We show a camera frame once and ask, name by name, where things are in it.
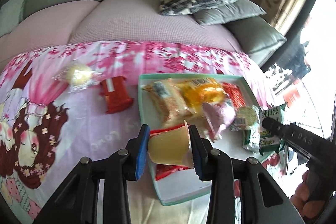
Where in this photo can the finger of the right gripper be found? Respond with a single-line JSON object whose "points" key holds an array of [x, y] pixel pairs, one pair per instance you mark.
{"points": [[278, 132]]}

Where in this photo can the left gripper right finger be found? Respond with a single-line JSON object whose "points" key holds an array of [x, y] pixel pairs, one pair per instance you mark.
{"points": [[262, 200]]}

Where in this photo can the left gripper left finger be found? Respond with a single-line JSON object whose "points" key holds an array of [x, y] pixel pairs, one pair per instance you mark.
{"points": [[76, 198]]}

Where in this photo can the green biscuit packet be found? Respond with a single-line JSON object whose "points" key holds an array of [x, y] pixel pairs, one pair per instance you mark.
{"points": [[268, 142]]}

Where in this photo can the yellow jelly cup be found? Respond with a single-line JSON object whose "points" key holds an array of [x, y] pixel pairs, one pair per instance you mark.
{"points": [[171, 147]]}

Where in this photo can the clear yellow bun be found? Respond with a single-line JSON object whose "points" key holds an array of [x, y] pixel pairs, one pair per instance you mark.
{"points": [[78, 76]]}

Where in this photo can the person's right hand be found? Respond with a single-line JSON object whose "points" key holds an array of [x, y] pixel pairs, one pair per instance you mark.
{"points": [[308, 208]]}

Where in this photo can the round green cracker packet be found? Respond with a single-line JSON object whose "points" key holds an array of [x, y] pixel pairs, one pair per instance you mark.
{"points": [[247, 119]]}

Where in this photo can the pink snack packet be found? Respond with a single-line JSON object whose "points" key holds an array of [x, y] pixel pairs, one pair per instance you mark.
{"points": [[219, 117]]}

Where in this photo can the red wrapper in box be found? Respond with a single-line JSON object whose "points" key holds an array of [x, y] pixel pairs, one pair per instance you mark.
{"points": [[163, 171]]}

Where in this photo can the red checkered snack packet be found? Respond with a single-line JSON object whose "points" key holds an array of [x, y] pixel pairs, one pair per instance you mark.
{"points": [[233, 92]]}

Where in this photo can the orange yellow snack packet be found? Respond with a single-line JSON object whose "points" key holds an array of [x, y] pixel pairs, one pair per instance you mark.
{"points": [[195, 92]]}

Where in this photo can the beige barcode snack packet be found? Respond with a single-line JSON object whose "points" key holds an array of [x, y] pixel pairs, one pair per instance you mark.
{"points": [[170, 104]]}

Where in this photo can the pink anime print cloth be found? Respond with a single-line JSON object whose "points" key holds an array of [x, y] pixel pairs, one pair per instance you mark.
{"points": [[45, 129]]}

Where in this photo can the grey cushion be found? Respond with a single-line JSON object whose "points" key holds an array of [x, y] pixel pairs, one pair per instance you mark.
{"points": [[241, 9]]}

